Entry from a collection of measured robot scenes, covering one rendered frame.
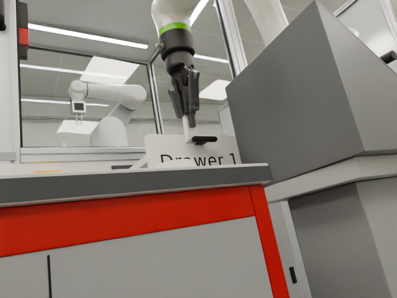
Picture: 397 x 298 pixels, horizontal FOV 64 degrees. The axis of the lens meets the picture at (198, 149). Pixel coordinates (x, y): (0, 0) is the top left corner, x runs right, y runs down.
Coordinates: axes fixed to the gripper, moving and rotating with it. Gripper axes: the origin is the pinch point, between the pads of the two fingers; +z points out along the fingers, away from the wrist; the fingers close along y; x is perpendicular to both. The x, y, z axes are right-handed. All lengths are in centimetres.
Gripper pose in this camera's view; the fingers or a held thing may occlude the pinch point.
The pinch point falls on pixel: (190, 129)
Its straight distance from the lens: 81.1
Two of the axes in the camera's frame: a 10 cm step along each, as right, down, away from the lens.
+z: 1.6, 9.6, -2.3
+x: 8.3, -0.1, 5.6
